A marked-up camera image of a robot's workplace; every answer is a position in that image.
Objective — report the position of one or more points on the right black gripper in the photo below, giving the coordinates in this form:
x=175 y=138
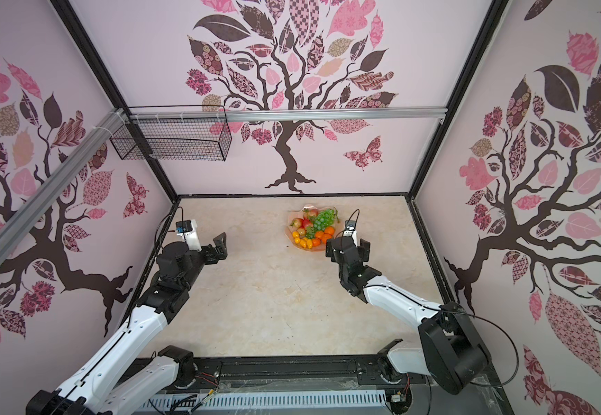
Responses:
x=347 y=252

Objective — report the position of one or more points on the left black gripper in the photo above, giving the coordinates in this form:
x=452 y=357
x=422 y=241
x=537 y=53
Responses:
x=221 y=248

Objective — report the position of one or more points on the green grape bunch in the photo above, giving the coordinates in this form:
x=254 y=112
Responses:
x=326 y=218

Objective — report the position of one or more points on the pink leaf-shaped bowl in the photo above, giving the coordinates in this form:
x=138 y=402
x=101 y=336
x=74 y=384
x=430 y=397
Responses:
x=301 y=214

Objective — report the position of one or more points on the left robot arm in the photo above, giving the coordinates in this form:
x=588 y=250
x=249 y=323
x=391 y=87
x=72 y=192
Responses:
x=97 y=386

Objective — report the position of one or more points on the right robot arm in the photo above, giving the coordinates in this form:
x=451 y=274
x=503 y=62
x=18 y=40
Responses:
x=452 y=352

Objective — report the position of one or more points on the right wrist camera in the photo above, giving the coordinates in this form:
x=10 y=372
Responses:
x=350 y=231

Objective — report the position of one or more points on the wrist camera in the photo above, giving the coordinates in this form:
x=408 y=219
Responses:
x=187 y=230
x=350 y=231

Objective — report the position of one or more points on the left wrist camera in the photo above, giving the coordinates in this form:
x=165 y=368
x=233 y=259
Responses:
x=187 y=230

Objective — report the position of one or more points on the black wire basket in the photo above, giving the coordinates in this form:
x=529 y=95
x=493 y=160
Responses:
x=174 y=133

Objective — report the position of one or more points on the black base frame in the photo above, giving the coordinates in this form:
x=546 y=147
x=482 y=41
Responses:
x=405 y=394

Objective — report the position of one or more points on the back aluminium rail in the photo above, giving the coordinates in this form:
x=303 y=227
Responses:
x=294 y=115

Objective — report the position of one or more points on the aluminium rail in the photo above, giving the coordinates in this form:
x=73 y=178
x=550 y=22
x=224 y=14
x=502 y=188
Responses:
x=27 y=216
x=294 y=115

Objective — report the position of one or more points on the white slotted cable duct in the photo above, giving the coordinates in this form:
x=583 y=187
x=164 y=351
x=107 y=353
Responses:
x=297 y=402

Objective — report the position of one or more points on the left aluminium rail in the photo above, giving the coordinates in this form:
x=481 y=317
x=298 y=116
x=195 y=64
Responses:
x=27 y=216

